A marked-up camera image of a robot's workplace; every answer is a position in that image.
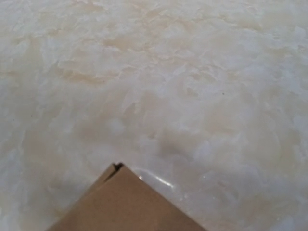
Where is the brown cardboard box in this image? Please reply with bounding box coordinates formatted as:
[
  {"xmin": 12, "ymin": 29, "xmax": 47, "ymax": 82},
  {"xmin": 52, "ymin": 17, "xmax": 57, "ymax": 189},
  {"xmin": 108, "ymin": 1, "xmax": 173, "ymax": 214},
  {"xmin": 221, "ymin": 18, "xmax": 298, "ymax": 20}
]
[{"xmin": 49, "ymin": 163, "xmax": 203, "ymax": 231}]

